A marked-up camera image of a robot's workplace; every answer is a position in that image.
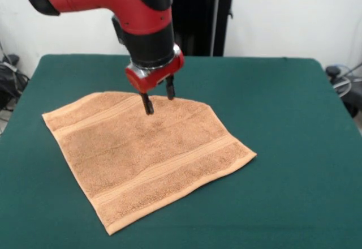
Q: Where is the dark green table cloth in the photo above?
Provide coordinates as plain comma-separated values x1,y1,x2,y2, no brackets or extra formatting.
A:
0,54,362,249

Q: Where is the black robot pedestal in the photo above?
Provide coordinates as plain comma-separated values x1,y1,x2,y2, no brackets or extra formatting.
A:
169,0,247,57

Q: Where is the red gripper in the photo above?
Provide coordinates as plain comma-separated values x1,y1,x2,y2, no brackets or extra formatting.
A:
124,44,186,116

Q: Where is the black equipment stand with cables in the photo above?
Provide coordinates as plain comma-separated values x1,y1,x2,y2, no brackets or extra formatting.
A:
0,53,31,111
325,62,362,118

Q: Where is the orange terry towel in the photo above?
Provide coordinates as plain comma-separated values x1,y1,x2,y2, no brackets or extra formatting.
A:
41,91,258,236

